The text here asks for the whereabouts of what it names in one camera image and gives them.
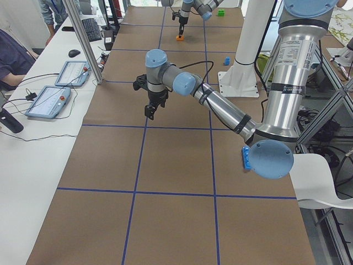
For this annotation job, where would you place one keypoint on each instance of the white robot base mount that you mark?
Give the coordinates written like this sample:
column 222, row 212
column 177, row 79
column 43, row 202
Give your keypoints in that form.
column 240, row 79

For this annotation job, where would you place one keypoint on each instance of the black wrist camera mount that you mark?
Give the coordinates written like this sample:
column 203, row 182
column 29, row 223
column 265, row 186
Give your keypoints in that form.
column 140, row 82
column 175, row 14

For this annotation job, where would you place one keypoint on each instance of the white chair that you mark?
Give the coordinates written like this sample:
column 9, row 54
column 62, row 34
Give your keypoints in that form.
column 313, row 183

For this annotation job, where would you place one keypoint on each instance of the black cylindrical device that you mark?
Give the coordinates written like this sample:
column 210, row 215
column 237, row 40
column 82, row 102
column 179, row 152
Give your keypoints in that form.
column 10, row 122

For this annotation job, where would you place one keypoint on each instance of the black phone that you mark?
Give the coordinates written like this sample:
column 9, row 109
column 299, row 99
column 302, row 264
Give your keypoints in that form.
column 67, row 28

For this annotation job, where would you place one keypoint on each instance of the small blue block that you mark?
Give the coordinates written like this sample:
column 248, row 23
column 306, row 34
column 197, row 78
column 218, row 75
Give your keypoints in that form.
column 227, row 61

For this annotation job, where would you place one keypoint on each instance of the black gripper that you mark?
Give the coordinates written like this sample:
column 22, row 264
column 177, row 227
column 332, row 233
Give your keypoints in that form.
column 156, row 97
column 182, row 20

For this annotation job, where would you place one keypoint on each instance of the green block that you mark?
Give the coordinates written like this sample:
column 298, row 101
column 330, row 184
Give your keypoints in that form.
column 221, row 13

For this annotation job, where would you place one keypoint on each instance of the aluminium table frame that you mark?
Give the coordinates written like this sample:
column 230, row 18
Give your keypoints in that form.
column 329, row 82

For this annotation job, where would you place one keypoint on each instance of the orange trapezoid block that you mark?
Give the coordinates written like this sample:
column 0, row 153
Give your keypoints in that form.
column 180, row 37

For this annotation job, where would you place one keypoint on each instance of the upper teach pendant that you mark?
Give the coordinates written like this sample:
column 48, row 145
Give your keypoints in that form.
column 73, row 73

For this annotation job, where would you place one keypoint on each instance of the seated person dark shirt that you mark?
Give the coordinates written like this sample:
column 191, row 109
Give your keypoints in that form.
column 16, row 61

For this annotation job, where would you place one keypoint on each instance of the aluminium frame post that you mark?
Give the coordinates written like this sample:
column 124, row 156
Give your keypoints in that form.
column 83, row 39

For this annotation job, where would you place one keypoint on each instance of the standing person background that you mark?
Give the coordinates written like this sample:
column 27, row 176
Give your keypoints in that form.
column 54, row 14

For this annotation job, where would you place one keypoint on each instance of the lower teach pendant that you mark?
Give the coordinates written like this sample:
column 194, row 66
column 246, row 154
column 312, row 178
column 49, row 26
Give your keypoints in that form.
column 49, row 102

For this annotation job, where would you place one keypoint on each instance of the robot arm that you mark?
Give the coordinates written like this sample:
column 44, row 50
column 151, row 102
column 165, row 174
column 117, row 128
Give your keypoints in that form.
column 203, row 9
column 272, row 141

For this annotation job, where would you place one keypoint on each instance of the black computer mouse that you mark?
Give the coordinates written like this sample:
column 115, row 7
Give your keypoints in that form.
column 73, row 53

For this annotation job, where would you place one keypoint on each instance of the long blue studded brick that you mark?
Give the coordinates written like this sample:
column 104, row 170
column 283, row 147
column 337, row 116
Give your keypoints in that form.
column 245, row 157

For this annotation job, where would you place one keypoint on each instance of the black keyboard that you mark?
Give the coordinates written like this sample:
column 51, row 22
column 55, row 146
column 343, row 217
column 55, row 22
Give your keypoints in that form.
column 92, row 29

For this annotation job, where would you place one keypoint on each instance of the teach pendant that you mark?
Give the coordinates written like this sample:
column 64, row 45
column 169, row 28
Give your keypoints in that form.
column 49, row 102
column 73, row 73

